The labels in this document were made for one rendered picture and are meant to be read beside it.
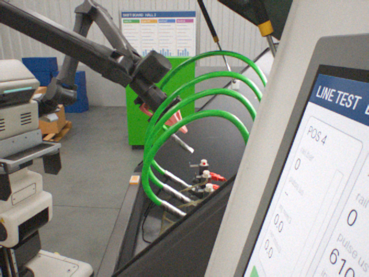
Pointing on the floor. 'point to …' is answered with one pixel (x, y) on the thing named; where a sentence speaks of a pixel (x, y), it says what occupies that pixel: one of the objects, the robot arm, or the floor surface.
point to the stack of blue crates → (40, 70)
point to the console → (278, 116)
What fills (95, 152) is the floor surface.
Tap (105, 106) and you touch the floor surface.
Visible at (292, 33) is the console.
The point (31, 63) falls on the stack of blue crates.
